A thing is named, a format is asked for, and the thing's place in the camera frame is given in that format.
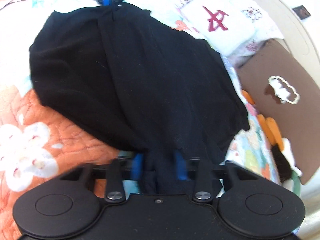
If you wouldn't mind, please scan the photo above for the white pillow red character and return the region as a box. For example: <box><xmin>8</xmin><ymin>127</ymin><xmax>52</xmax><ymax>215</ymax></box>
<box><xmin>180</xmin><ymin>0</ymin><xmax>284</xmax><ymax>56</ymax></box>

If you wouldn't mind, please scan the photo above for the black garment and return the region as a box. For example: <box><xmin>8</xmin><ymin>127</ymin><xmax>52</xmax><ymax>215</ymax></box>
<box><xmin>29</xmin><ymin>3</ymin><xmax>249</xmax><ymax>194</ymax></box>

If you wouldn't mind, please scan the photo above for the brown cushion with emblem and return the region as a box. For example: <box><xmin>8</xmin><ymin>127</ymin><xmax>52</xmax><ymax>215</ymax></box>
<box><xmin>237</xmin><ymin>40</ymin><xmax>319</xmax><ymax>184</ymax></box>

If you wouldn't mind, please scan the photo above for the floral quilt bedspread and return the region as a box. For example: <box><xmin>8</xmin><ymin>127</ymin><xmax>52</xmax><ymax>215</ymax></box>
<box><xmin>0</xmin><ymin>0</ymin><xmax>283</xmax><ymax>240</ymax></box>

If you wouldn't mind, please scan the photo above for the orange black plush toy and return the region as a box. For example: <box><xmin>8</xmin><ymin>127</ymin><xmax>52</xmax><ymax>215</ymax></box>
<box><xmin>241</xmin><ymin>90</ymin><xmax>302</xmax><ymax>192</ymax></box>

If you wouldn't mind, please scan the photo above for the small wall sticker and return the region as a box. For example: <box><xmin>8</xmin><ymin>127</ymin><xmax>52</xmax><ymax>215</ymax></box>
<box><xmin>292</xmin><ymin>5</ymin><xmax>311</xmax><ymax>20</ymax></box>

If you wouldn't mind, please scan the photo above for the pink floral pillow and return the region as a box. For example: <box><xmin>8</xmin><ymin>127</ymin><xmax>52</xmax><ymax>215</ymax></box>
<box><xmin>150</xmin><ymin>0</ymin><xmax>286</xmax><ymax>67</ymax></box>

